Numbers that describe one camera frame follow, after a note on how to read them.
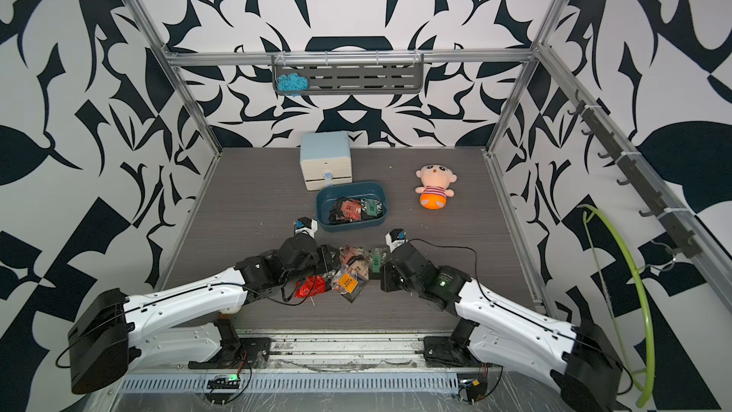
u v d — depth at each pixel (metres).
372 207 0.99
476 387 0.71
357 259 0.89
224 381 0.73
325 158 0.97
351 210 0.98
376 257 0.81
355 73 0.94
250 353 0.74
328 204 1.00
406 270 0.59
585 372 0.39
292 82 0.91
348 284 0.85
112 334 0.41
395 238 0.71
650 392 0.50
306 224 0.73
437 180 1.02
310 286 0.82
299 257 0.60
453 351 0.66
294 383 0.65
